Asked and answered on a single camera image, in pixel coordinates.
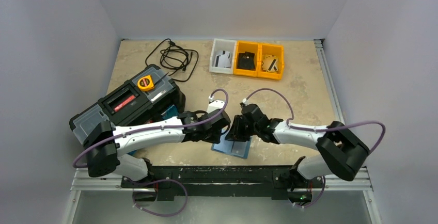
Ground blue card holder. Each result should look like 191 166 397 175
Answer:
211 134 252 159

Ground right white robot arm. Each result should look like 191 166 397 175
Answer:
226 104 370 186

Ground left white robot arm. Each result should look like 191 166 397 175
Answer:
83 109 231 187

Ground gold cards in bin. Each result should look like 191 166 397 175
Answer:
262 54 278 72

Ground black cards in bin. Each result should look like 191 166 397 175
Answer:
237 52 256 71

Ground white cards in bin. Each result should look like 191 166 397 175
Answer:
212 50 231 68

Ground left yellow plastic bin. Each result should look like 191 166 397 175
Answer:
233 41 261 77

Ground yellow plastic bin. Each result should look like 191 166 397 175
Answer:
233 41 261 77
257 43 285 81

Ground right yellow plastic bin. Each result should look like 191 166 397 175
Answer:
257 43 285 81

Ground black tool box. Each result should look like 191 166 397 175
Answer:
69 65 186 144

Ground white plastic bin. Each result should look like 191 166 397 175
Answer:
209 38 237 74

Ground yellow tape measure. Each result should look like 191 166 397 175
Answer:
137 75 155 92

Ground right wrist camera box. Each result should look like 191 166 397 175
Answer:
240 99 248 107

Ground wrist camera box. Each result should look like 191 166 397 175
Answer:
206 100 225 113
240 99 248 107

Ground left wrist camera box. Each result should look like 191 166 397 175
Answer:
206 100 225 113

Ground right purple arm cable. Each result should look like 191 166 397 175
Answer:
241 88 387 155

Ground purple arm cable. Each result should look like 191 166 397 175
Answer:
241 88 387 155
72 88 229 169

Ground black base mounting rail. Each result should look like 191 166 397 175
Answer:
121 165 325 203

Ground black coiled cable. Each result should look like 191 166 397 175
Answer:
145 38 199 83

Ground aluminium frame rail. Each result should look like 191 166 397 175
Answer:
314 39 345 123

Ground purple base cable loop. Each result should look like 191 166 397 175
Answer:
132 177 190 217

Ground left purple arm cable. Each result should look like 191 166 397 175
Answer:
72 88 229 169

